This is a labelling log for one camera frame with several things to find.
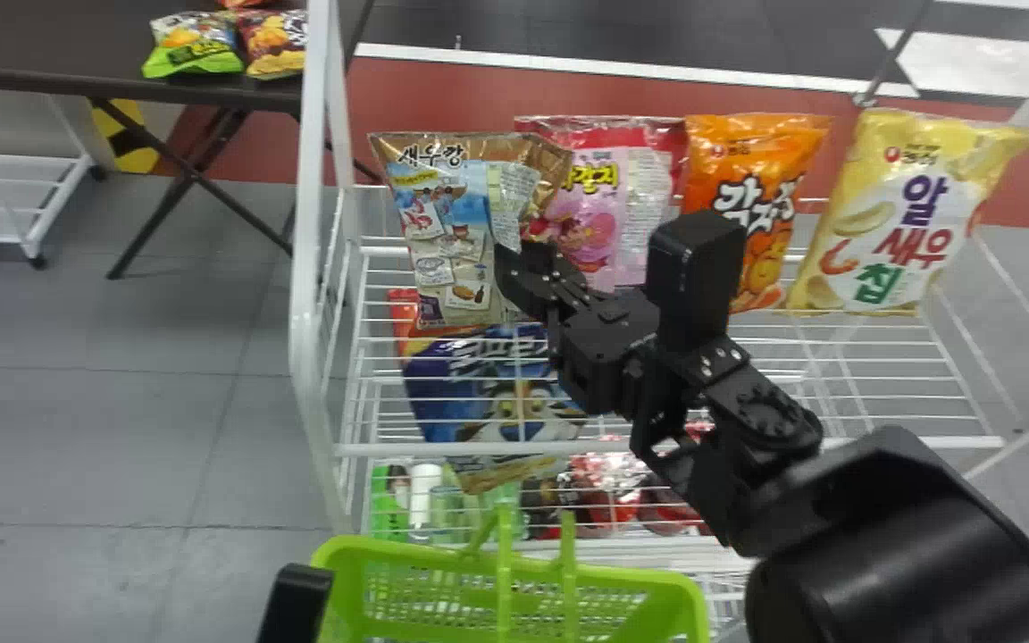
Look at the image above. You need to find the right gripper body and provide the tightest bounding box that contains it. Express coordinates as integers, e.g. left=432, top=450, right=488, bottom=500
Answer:
left=548, top=293, right=687, bottom=416

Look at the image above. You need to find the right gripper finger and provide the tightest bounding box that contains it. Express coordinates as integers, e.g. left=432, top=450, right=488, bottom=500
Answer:
left=493, top=241, right=562, bottom=322
left=554, top=261, right=594, bottom=315

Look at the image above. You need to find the gold snack packet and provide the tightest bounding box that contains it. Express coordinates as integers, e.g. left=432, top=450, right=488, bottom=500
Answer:
left=369, top=131, right=574, bottom=333

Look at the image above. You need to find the pink snack packet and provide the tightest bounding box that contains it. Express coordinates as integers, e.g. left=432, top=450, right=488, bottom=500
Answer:
left=514, top=115, right=690, bottom=294

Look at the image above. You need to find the blue cereal bag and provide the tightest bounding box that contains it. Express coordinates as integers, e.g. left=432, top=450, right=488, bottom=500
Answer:
left=389, top=288, right=589, bottom=495

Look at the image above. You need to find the orange snack packet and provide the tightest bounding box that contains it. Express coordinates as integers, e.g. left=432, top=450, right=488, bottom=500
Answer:
left=682, top=113, right=833, bottom=314

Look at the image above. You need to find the white bottle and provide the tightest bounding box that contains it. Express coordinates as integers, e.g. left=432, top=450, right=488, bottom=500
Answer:
left=408, top=462, right=445, bottom=539

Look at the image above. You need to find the green basket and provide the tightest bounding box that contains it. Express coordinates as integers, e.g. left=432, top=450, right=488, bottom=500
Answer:
left=310, top=500, right=712, bottom=643

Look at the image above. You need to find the green bottle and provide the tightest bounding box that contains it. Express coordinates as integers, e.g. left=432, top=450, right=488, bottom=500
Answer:
left=370, top=460, right=410, bottom=542

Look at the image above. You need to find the red and yellow snack packet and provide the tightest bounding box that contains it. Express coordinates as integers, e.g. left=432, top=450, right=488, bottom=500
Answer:
left=236, top=8, right=309, bottom=81

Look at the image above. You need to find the green snack packet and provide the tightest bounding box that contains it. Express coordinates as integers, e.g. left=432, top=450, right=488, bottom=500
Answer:
left=140, top=11, right=246, bottom=79

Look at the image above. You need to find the white shelf trolley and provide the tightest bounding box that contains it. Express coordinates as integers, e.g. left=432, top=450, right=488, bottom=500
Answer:
left=0, top=85, right=108, bottom=271

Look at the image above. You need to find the dark side table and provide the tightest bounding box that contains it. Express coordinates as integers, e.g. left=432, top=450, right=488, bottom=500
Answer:
left=0, top=0, right=376, bottom=280

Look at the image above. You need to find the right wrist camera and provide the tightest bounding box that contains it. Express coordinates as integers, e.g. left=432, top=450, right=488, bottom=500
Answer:
left=644, top=210, right=748, bottom=351

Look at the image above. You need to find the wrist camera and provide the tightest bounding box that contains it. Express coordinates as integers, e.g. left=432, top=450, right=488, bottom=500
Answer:
left=644, top=210, right=748, bottom=351
left=256, top=564, right=335, bottom=643

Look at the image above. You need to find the white wire rack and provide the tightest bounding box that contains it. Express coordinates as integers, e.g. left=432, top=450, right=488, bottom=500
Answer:
left=289, top=0, right=1029, bottom=643

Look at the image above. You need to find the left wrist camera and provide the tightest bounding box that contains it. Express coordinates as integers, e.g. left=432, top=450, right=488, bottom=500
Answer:
left=256, top=564, right=335, bottom=643

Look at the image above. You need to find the yellow and black striped post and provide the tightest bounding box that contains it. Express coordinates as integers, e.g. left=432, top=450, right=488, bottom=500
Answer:
left=89, top=98, right=163, bottom=175

